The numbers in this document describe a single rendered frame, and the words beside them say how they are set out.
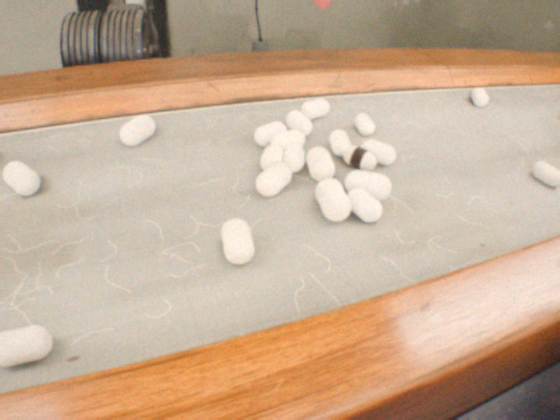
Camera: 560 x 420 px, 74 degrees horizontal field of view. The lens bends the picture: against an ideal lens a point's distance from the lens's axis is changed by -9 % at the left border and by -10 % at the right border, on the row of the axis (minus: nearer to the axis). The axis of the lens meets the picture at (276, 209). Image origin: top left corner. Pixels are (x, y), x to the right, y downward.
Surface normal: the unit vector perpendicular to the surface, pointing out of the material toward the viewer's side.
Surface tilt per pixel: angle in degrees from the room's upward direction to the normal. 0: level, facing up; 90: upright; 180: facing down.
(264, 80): 45
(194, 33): 90
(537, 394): 0
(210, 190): 0
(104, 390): 0
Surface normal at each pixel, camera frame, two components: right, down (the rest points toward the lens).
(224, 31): 0.33, 0.59
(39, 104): 0.31, -0.14
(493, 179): 0.07, -0.79
